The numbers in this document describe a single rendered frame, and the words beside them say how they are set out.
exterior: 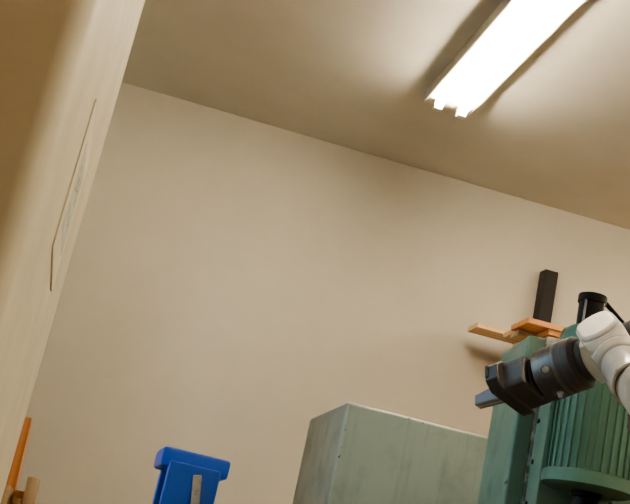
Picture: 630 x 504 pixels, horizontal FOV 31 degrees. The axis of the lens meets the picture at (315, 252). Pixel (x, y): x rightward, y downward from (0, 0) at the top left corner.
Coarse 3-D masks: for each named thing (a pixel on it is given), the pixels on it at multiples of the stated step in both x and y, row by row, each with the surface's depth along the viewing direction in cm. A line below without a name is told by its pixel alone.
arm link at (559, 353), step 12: (624, 324) 181; (564, 348) 180; (576, 348) 180; (564, 360) 179; (576, 360) 179; (588, 360) 178; (564, 372) 179; (576, 372) 179; (588, 372) 179; (600, 372) 178; (564, 384) 180; (576, 384) 179; (588, 384) 180
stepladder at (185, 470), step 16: (176, 448) 261; (160, 464) 260; (176, 464) 258; (192, 464) 260; (208, 464) 261; (224, 464) 262; (160, 480) 271; (176, 480) 257; (192, 480) 258; (208, 480) 259; (160, 496) 258; (176, 496) 256; (192, 496) 256; (208, 496) 258
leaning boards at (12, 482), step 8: (24, 424) 324; (24, 432) 323; (24, 440) 323; (16, 448) 322; (24, 448) 322; (16, 456) 321; (16, 464) 321; (16, 472) 320; (8, 480) 319; (16, 480) 320; (32, 480) 285; (8, 488) 282; (16, 488) 330; (32, 488) 285; (8, 496) 282; (16, 496) 296; (24, 496) 284; (32, 496) 284
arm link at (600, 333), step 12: (600, 312) 180; (588, 324) 178; (600, 324) 174; (612, 324) 171; (588, 336) 172; (600, 336) 171; (612, 336) 170; (624, 336) 170; (588, 348) 171; (600, 348) 170; (612, 348) 169; (600, 360) 170
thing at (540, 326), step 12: (540, 276) 480; (552, 276) 476; (540, 288) 476; (552, 288) 475; (540, 300) 473; (552, 300) 474; (540, 312) 471; (480, 324) 449; (516, 324) 430; (528, 324) 422; (540, 324) 420; (552, 324) 421; (492, 336) 458; (504, 336) 446; (516, 336) 433; (528, 336) 431; (540, 336) 427; (552, 336) 423
